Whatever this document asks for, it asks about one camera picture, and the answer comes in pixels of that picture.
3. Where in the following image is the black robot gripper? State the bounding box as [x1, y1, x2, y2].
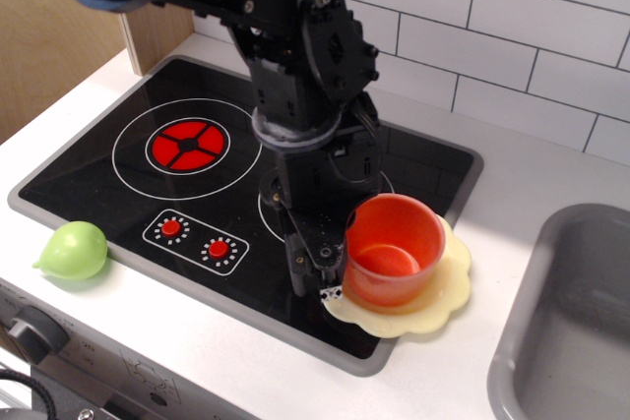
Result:
[260, 124, 382, 303]

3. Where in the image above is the orange plastic cup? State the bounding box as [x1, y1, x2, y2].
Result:
[344, 193, 446, 312]

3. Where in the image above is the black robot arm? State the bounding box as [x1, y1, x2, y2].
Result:
[76, 0, 382, 301]

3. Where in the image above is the pale yellow scalloped plate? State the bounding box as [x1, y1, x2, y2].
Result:
[324, 217, 472, 338]

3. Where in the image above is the red right stove button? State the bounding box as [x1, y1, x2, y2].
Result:
[208, 241, 229, 261]

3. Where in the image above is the red stove button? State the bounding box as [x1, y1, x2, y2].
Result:
[208, 241, 229, 261]
[160, 219, 182, 239]

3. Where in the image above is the red left stove button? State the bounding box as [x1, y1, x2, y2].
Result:
[160, 219, 182, 239]

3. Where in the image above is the black toy stove top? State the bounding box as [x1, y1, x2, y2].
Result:
[9, 57, 483, 376]

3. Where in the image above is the green toy pear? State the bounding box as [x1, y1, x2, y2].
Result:
[32, 221, 108, 280]

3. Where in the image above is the grey sink basin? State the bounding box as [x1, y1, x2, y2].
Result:
[487, 204, 629, 419]

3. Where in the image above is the grey oven knob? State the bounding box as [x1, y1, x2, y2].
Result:
[8, 306, 70, 365]

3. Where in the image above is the wooden side panel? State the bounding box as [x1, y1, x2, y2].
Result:
[1, 0, 194, 140]

